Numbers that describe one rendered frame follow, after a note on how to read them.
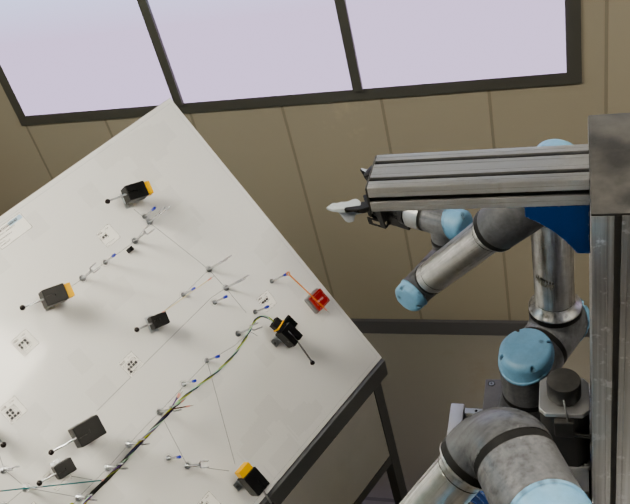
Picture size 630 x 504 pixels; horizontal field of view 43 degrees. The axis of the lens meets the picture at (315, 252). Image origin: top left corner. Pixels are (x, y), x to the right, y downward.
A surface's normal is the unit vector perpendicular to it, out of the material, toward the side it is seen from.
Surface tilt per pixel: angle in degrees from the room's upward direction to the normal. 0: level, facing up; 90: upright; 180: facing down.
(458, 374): 0
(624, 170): 0
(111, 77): 90
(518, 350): 7
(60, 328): 54
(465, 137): 90
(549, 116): 90
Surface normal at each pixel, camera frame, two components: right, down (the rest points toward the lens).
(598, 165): -0.21, -0.77
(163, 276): 0.50, -0.25
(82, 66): -0.23, 0.64
